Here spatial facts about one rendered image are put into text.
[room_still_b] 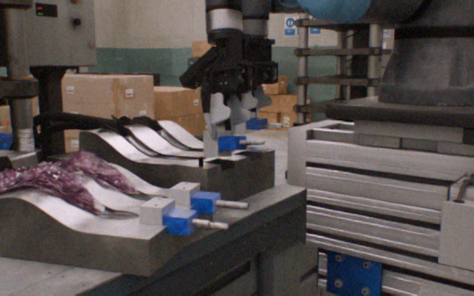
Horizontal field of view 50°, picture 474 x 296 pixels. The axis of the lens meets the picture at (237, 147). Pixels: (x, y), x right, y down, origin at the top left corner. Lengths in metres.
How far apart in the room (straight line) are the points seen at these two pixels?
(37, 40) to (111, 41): 8.39
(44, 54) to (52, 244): 1.06
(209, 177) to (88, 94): 4.26
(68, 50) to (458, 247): 1.50
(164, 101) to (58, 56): 4.03
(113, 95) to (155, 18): 5.06
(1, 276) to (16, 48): 0.90
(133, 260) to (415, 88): 0.44
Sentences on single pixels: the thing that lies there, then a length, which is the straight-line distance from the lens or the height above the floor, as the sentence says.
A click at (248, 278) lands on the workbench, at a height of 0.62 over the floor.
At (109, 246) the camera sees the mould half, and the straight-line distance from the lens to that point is 0.75.
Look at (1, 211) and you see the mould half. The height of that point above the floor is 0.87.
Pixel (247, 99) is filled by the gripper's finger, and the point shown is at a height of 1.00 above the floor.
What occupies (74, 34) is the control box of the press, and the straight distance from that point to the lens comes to 1.86.
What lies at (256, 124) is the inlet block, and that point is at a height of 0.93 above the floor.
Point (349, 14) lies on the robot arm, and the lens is 0.64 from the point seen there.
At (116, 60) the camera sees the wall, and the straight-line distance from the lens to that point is 10.21.
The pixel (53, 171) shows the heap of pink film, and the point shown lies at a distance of 0.89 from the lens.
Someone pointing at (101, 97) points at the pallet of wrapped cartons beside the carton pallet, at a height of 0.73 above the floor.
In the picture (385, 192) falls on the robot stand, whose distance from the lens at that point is 0.73.
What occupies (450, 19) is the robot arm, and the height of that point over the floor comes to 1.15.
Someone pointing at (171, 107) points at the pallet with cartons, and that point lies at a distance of 5.77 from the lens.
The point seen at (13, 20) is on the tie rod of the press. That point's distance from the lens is 1.59.
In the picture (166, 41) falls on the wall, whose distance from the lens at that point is 9.73.
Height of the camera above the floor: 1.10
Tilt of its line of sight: 10 degrees down
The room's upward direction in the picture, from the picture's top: straight up
